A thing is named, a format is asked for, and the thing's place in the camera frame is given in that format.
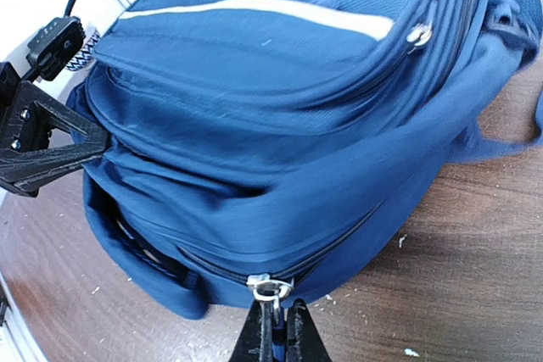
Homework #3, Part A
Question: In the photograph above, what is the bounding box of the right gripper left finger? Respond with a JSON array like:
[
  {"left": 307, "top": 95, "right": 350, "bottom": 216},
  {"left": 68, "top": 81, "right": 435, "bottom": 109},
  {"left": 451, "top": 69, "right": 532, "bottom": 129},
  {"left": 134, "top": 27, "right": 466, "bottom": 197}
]
[{"left": 229, "top": 301, "right": 274, "bottom": 362}]

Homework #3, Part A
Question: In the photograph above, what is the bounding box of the front aluminium rail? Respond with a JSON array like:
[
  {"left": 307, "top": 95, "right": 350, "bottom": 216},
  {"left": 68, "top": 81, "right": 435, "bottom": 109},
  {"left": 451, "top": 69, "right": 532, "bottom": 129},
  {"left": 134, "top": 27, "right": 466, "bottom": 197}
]
[{"left": 1, "top": 276, "right": 48, "bottom": 362}]

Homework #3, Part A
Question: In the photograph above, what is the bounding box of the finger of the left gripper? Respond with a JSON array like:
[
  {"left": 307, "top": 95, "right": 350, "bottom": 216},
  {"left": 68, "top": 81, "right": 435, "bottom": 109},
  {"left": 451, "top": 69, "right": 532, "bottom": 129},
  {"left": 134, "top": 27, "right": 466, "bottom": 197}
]
[{"left": 1, "top": 81, "right": 109, "bottom": 198}]

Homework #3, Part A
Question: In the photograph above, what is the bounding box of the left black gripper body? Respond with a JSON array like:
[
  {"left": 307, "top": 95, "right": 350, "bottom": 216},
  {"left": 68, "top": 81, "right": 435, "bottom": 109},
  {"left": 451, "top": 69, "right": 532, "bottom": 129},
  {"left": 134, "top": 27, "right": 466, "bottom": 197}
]
[{"left": 1, "top": 62, "right": 51, "bottom": 153}]

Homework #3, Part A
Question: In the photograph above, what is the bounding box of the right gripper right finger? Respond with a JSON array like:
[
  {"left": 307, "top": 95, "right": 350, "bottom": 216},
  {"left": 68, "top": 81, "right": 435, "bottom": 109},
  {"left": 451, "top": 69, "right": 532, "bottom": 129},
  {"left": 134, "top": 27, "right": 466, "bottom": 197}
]
[{"left": 286, "top": 298, "right": 332, "bottom": 362}]

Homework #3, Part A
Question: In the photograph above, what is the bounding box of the navy blue backpack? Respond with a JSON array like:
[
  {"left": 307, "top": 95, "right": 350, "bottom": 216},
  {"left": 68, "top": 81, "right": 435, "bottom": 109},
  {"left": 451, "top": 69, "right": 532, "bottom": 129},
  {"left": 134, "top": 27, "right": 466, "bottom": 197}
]
[{"left": 66, "top": 0, "right": 542, "bottom": 320}]

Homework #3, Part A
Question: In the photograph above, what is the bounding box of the white patterned bowl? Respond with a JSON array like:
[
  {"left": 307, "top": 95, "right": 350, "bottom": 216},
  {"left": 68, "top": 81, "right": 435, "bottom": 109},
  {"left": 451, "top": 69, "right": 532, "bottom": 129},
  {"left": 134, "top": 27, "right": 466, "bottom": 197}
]
[{"left": 64, "top": 24, "right": 101, "bottom": 72}]

